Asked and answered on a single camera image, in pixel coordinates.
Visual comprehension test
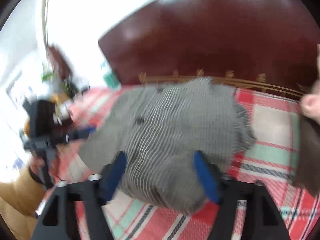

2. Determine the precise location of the red plaid bed sheet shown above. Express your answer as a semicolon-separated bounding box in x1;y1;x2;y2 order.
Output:
58;87;319;239

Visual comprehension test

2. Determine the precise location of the wall window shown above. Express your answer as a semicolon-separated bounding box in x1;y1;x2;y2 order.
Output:
6;71;25;107

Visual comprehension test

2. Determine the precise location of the brown bag by wall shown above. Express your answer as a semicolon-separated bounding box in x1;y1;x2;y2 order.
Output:
47;46;73;81

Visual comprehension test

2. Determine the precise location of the white wall pipe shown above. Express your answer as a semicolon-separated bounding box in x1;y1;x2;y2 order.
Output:
42;0;49;46

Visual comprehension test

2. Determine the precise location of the dark brown hoodie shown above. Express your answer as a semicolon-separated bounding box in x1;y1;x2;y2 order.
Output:
293;114;319;197

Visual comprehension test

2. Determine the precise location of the grey striped shirt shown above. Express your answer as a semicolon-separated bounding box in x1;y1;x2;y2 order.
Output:
78;77;256;215

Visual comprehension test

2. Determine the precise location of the left forearm tan sleeve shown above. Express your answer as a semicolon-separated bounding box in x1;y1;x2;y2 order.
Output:
1;166;46;239

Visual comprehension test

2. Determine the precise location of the dark brown wooden headboard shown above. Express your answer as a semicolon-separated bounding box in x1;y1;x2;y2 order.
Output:
98;0;319;99

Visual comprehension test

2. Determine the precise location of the pink sweater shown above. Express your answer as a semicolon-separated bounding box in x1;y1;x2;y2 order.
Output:
300;44;320;124

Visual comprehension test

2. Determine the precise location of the green label water bottle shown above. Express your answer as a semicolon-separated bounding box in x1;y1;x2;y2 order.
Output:
101;60;120;89

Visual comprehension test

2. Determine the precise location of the person's left hand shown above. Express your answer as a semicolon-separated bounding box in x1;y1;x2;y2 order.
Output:
28;155;60;179

